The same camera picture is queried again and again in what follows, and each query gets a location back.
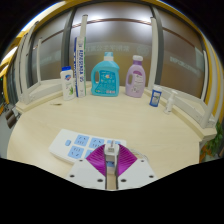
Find purple detergent bottle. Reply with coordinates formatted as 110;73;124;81
125;54;147;99

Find small white pump bottle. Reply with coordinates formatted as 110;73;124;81
163;89;179;115

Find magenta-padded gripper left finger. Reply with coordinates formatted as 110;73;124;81
65;144;108;191

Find small blue white can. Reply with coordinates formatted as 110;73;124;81
149;84;163;108

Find white power strip blue sockets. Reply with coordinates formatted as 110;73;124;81
48;128;128;165

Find upturned white-legged wooden table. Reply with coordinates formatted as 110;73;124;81
143;16;218;141
13;13;93;114

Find blue detergent bottle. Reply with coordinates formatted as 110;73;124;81
90;51;120;98

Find tall white toothpaste box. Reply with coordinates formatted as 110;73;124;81
73;35;88;98

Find small white charger block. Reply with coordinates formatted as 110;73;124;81
103;139;120;176

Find white body wash bottle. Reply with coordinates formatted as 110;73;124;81
60;65;77;102

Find potted green plant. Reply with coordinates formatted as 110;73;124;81
199;119;224;161

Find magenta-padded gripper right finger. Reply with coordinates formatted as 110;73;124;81
115;144;158;191

